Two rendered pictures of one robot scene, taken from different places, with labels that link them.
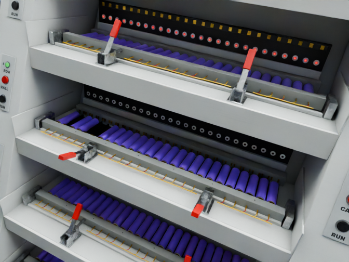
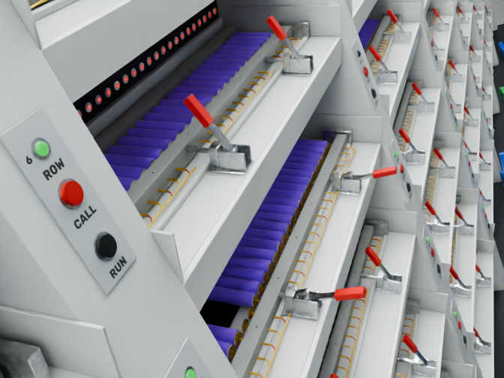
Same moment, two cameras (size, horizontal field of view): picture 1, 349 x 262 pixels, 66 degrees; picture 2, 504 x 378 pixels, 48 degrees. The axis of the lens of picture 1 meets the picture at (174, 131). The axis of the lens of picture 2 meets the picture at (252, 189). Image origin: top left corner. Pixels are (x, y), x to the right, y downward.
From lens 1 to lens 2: 0.83 m
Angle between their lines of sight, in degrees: 72
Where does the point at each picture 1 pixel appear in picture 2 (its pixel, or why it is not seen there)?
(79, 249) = not seen: outside the picture
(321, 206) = (364, 93)
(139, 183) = (338, 241)
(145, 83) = (285, 130)
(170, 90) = (296, 112)
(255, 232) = (367, 159)
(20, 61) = (195, 329)
